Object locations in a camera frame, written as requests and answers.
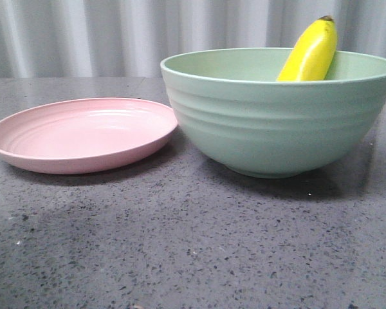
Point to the green ribbed bowl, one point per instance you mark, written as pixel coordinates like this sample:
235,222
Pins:
231,106

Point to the pink plate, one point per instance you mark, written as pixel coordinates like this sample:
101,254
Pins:
85,135

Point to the yellow banana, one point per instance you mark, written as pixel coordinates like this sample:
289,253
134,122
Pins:
313,53

